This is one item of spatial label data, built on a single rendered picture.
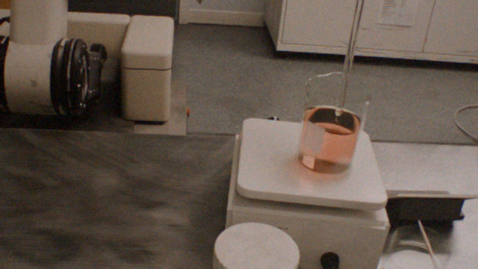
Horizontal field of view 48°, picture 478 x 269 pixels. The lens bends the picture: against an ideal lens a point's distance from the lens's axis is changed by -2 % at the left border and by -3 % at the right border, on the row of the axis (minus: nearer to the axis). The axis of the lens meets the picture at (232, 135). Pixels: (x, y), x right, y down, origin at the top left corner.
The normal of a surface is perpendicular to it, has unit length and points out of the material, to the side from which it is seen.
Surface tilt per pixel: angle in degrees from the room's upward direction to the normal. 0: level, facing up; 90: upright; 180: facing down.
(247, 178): 0
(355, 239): 90
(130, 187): 0
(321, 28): 90
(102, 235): 0
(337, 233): 90
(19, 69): 61
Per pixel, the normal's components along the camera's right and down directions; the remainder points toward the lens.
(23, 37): 0.10, 0.07
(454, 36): 0.07, 0.50
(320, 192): 0.08, -0.87
